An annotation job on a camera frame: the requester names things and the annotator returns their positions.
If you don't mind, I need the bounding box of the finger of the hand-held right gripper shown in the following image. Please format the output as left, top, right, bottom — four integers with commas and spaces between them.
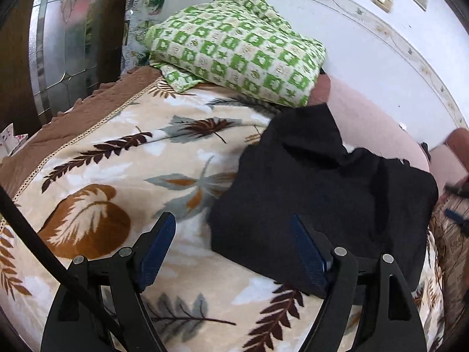
444, 178, 469, 198
444, 208, 469, 233

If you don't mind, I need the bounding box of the striped beige pillow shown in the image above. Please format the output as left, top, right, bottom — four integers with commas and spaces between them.
429, 194, 469, 338

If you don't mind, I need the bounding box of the brown quilted bedspread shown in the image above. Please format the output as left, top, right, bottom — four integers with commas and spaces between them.
0, 67, 164, 202

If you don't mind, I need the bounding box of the black cable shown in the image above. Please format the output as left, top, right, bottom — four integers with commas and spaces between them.
0, 185, 129, 352

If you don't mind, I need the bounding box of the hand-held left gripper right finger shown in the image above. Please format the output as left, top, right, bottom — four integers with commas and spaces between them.
290, 213, 429, 352

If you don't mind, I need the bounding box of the patterned glass door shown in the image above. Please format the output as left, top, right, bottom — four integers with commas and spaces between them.
29, 0, 99, 125

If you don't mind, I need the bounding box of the green checkered folded quilt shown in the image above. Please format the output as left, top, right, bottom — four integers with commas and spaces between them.
145, 0, 328, 108

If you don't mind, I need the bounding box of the long pink pillow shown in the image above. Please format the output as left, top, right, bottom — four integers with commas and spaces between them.
308, 73, 431, 173

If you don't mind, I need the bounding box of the black coat with fur collar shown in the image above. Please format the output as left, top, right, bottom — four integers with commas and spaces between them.
207, 103, 439, 297

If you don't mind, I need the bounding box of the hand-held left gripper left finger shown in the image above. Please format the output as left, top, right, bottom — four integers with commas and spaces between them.
40, 211, 177, 352

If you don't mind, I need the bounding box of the leaf print blanket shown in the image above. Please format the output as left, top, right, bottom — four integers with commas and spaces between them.
0, 81, 446, 352

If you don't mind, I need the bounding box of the small pink pillow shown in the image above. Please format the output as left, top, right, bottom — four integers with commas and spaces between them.
429, 128, 469, 206

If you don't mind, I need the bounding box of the floral curtain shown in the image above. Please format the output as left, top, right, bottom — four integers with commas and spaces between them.
123, 0, 173, 72

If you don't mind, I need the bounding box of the floral paper bag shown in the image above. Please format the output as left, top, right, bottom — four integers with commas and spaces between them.
0, 123, 29, 158

